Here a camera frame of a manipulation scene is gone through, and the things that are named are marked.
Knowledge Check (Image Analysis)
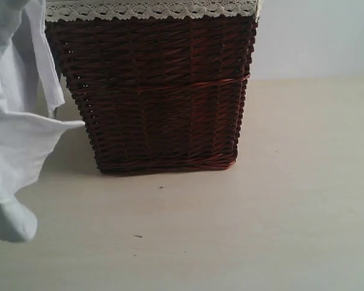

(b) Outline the dark red wicker basket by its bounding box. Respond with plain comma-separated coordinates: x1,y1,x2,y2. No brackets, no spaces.
45,16,257,174

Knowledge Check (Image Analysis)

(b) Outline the white t-shirt red lettering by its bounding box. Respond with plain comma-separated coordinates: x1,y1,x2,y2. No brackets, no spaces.
0,1,84,243

